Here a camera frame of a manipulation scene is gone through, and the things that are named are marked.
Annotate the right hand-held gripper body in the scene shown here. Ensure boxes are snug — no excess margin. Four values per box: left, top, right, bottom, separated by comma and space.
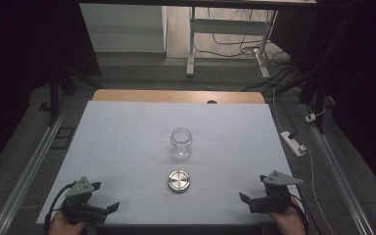
249, 169, 305, 215

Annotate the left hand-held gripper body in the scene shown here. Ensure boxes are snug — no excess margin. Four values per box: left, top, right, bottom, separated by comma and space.
61, 175, 110, 226

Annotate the silver metal jar lid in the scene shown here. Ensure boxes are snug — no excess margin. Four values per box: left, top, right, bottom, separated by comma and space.
167, 169, 191, 194

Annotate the clear glass jar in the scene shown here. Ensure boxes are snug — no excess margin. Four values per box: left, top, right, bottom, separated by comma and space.
169, 126, 194, 162

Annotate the person's left hand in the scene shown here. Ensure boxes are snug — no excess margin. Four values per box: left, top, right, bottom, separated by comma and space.
48, 210, 88, 235

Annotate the person's right hand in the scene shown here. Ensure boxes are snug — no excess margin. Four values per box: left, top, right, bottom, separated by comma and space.
268, 198, 307, 235

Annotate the white power strip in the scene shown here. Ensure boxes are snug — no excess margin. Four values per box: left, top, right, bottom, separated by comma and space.
280, 130, 307, 158

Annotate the white table mat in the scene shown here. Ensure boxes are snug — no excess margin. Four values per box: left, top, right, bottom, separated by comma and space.
36, 100, 303, 226

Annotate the black metal stand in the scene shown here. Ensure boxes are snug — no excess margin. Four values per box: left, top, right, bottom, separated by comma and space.
46, 63, 103, 127
273, 16, 355, 135

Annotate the wooden table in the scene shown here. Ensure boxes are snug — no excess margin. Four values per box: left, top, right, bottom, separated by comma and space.
92, 89, 266, 105

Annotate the grey cabinet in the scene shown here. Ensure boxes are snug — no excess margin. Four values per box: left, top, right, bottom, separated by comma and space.
79, 3, 168, 54

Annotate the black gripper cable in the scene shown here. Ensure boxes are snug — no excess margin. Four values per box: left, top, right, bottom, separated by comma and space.
290, 194, 309, 235
43, 181, 76, 233

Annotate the white cable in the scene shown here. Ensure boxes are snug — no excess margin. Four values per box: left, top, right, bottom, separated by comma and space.
305, 146, 337, 235

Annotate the metal floor rail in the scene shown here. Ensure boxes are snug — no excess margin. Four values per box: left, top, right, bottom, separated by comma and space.
0, 107, 69, 235
301, 103, 376, 235

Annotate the tangle of black cables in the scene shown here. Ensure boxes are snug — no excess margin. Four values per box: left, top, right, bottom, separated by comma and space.
194, 8, 303, 94

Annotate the white desk frame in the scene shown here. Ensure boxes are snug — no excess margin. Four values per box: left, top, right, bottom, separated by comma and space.
185, 6, 279, 79

